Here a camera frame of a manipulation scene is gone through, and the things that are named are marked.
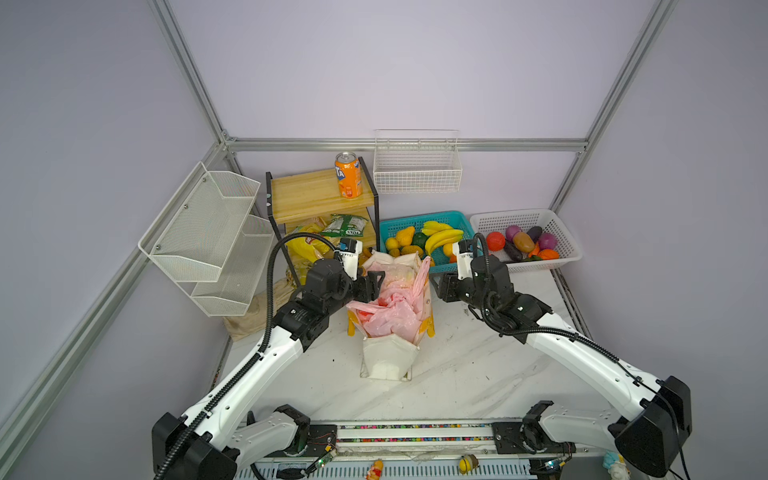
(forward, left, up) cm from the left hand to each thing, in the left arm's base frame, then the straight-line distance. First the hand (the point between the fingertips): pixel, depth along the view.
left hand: (372, 273), depth 74 cm
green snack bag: (+22, +10, -4) cm, 24 cm away
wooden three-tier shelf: (+21, +9, +7) cm, 24 cm away
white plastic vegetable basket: (+40, -67, -18) cm, 80 cm away
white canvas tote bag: (-17, -4, -13) cm, 22 cm away
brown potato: (+29, -53, -19) cm, 64 cm away
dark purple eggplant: (+28, -51, -23) cm, 62 cm away
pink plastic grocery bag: (-9, -6, -5) cm, 12 cm away
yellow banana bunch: (+33, -23, -19) cm, 45 cm away
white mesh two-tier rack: (+8, +44, +2) cm, 45 cm away
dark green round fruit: (+32, -15, -21) cm, 42 cm away
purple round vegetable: (+30, -62, -19) cm, 72 cm away
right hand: (+1, -16, -1) cm, 16 cm away
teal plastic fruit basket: (+36, -4, -19) cm, 40 cm away
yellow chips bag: (+12, +21, -6) cm, 25 cm away
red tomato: (+30, -43, -19) cm, 56 cm away
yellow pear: (+33, -10, -20) cm, 39 cm away
